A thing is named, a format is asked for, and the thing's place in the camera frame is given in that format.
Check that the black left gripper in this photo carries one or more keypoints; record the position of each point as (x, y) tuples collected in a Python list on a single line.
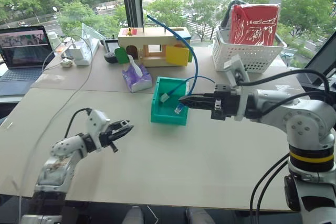
[(105, 137)]

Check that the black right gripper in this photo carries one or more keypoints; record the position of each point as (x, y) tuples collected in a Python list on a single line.
[(227, 102)]

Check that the white coupler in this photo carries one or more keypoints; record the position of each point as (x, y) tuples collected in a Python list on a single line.
[(164, 98)]

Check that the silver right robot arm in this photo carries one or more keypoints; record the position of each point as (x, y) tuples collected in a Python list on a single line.
[(302, 120)]

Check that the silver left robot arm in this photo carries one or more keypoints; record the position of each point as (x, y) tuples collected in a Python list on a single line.
[(59, 161)]

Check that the green plastic bin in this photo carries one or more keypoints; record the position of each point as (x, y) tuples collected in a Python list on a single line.
[(168, 119)]

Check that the purple tissue pack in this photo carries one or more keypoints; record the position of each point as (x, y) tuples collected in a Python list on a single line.
[(136, 77)]

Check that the white perforated plastic basket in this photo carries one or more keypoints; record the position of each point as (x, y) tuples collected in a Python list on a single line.
[(249, 54)]

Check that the black computer mouse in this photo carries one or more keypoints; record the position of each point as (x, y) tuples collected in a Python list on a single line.
[(110, 58)]

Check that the wooden toy house box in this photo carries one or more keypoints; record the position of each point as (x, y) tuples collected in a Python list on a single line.
[(152, 36)]

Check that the black bag in basket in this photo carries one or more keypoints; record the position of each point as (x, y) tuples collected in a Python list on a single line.
[(225, 19)]

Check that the black handheld screen device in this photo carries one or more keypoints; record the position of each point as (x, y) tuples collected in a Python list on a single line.
[(111, 44)]

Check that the small white rounded object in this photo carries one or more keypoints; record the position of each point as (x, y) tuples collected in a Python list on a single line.
[(66, 62)]

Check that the white power strip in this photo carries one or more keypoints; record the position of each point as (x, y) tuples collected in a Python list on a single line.
[(88, 48)]

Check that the white charger adapter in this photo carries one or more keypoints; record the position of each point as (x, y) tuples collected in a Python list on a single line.
[(77, 52)]

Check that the red bag in plastic wrap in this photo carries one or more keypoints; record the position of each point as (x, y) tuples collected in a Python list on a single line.
[(253, 24)]

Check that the clear acrylic stand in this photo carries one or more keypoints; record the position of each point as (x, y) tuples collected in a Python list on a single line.
[(89, 31)]

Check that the black monitor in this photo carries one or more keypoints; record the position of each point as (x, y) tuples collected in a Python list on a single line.
[(321, 61)]

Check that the blue laptop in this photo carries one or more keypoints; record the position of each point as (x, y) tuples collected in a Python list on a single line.
[(21, 56)]

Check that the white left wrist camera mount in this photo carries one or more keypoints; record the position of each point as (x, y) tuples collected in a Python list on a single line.
[(96, 121)]

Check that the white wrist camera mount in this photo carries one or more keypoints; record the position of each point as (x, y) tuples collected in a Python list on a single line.
[(96, 121), (242, 103)]

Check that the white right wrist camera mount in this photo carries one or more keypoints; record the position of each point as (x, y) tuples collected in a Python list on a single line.
[(242, 103)]

